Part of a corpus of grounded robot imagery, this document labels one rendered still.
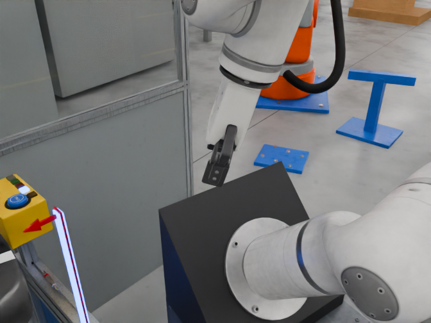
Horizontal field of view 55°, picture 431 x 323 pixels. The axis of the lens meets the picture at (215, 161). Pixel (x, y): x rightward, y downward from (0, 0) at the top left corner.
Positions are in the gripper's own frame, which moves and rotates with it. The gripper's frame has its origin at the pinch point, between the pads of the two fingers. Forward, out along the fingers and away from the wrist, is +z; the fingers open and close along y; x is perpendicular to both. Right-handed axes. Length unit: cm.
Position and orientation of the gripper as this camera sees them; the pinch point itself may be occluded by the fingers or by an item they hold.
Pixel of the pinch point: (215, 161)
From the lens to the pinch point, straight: 65.1
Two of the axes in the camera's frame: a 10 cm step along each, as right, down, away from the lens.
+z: -2.8, 7.9, 5.5
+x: 9.6, 2.6, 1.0
